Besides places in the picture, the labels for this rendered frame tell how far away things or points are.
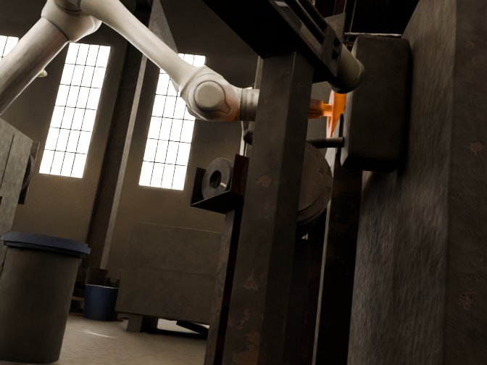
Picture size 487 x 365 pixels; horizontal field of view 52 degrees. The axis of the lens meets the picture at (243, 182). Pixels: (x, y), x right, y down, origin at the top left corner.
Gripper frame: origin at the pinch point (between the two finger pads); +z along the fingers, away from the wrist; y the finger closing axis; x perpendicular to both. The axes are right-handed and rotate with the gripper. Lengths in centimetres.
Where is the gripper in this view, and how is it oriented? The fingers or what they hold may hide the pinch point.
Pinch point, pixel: (335, 110)
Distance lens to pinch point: 140.7
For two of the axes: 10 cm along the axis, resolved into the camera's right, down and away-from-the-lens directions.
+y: -0.4, -2.4, -9.7
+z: 10.0, 0.7, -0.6
